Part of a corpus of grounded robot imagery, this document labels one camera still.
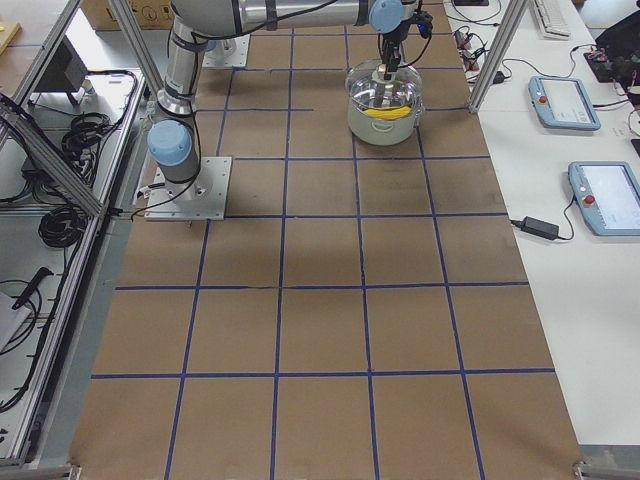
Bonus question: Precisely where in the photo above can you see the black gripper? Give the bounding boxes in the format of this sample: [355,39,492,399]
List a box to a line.
[378,12,433,80]

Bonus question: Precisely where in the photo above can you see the glass pot lid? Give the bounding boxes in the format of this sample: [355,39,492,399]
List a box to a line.
[345,60,423,108]

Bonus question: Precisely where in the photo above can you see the yellow corn cob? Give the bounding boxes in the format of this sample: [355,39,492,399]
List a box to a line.
[364,106,412,121]

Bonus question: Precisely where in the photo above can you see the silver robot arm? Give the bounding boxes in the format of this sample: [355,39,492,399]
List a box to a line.
[147,1,433,204]

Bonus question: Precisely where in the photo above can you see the pale green cooking pot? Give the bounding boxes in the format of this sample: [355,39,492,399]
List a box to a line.
[347,98,424,146]

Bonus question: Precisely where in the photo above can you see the small circuit board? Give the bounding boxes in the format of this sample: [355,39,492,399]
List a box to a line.
[459,47,486,72]
[452,29,471,50]

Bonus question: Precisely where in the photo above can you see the white keyboard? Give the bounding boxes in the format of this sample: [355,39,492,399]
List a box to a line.
[529,0,571,40]

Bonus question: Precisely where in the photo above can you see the far teach pendant tablet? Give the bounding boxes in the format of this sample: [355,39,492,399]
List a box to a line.
[528,76,601,131]

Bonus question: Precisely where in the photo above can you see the teach pendant tablet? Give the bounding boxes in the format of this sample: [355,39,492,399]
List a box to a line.
[528,76,601,131]
[568,161,639,236]

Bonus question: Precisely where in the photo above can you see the black power adapter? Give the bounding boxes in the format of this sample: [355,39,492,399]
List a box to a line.
[519,216,559,240]

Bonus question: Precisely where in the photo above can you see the cardboard box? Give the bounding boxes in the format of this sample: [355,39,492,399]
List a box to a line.
[80,0,174,31]

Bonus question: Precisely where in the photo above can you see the near teach pendant tablet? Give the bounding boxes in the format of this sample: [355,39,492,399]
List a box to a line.
[568,161,639,236]

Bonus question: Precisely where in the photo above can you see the aluminium frame post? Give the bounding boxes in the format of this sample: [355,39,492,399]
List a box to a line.
[468,0,527,114]

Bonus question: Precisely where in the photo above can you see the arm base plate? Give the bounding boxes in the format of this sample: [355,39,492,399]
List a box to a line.
[202,35,250,69]
[142,157,232,221]

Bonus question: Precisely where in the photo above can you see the coiled black cables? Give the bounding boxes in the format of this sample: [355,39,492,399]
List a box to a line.
[38,205,86,249]

